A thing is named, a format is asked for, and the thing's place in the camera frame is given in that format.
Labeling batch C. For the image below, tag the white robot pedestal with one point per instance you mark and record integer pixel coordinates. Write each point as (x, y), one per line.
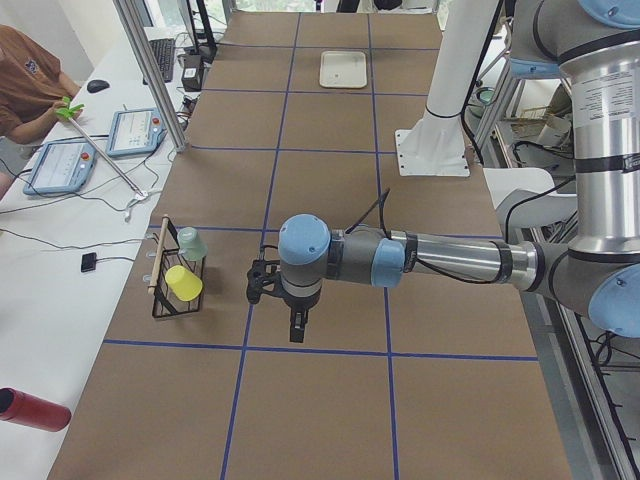
(435, 146)

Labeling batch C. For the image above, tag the far blue teach pendant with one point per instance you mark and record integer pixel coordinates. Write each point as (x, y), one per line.
(135, 132)

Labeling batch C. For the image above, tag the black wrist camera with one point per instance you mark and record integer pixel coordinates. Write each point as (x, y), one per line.
(263, 278)

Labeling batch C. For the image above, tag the cream rabbit tray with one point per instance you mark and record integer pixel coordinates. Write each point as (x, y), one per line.
(343, 69)

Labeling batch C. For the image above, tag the pale green cup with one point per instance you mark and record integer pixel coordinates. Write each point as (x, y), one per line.
(191, 245)

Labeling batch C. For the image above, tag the person in brown shirt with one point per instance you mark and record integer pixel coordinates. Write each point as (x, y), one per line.
(33, 86)

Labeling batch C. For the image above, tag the black computer mouse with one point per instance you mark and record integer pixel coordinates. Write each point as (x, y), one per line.
(96, 85)

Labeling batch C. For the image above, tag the black keyboard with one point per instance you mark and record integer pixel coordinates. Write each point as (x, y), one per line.
(164, 54)

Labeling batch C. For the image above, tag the near blue teach pendant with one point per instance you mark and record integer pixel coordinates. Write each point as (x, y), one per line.
(61, 167)

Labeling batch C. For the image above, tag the green handled reacher stick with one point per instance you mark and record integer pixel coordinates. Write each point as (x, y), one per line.
(68, 113)

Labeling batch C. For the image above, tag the black wire cup rack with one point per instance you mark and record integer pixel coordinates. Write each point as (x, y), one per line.
(165, 303)

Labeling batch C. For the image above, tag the white chair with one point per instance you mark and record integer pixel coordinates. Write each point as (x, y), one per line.
(508, 186)

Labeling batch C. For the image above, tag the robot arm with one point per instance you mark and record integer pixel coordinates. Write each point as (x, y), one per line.
(595, 45)

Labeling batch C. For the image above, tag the wooden rack dowel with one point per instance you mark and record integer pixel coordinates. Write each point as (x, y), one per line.
(155, 273)

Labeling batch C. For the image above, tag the blue teach pendant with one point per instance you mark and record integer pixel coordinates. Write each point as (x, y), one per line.
(61, 167)
(135, 132)

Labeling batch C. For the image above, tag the black power adapter box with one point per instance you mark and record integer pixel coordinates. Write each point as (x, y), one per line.
(193, 73)

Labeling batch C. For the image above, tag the red water bottle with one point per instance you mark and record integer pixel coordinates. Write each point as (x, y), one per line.
(27, 410)

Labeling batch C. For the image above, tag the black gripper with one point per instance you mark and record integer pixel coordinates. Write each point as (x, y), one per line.
(298, 305)

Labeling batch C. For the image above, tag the aluminium frame post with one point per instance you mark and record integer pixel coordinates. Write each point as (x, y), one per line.
(132, 24)

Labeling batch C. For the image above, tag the yellow cup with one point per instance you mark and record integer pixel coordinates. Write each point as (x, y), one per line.
(186, 285)

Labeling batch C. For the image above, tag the small black puck device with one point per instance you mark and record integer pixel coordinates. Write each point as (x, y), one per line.
(88, 262)

